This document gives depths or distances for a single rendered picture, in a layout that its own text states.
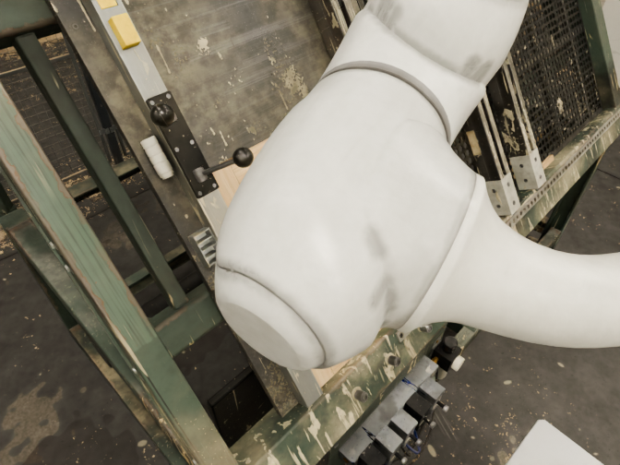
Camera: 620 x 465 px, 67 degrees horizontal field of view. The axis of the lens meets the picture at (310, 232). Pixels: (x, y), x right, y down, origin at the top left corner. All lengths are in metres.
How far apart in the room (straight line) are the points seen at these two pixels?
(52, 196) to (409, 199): 0.69
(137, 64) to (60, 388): 1.75
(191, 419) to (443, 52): 0.81
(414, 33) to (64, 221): 0.66
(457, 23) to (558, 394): 2.18
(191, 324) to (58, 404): 1.43
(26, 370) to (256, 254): 2.36
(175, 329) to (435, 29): 0.82
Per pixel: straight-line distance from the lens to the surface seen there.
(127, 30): 0.92
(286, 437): 1.10
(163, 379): 0.93
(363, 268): 0.21
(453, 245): 0.24
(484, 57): 0.32
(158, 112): 0.79
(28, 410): 2.43
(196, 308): 1.01
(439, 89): 0.31
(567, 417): 2.36
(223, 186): 0.97
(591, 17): 2.38
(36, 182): 0.85
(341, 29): 1.16
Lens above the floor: 1.92
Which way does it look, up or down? 44 degrees down
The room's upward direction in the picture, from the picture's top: straight up
